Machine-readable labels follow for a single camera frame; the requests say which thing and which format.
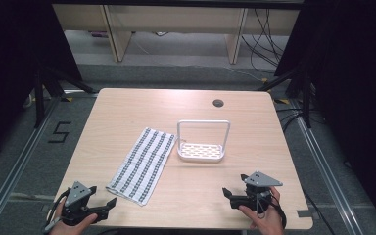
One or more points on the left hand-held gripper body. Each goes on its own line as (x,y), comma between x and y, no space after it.
(75,209)

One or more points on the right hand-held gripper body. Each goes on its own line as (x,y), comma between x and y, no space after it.
(254,199)

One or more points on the striped white grey cloth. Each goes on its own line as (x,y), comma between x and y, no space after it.
(143,164)

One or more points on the black curtain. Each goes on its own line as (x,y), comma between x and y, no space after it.
(355,81)
(9,65)

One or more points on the person's right hand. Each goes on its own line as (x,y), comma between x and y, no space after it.
(266,223)

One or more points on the aluminium floor rail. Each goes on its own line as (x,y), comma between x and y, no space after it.
(16,163)
(326,169)

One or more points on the person's left hand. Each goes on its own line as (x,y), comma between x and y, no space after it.
(75,229)

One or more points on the grey tape strip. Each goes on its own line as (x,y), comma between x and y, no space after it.
(303,213)

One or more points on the black metal stand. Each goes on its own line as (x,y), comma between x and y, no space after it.
(306,98)
(39,98)

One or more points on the light wooden desk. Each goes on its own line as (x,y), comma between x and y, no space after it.
(176,19)

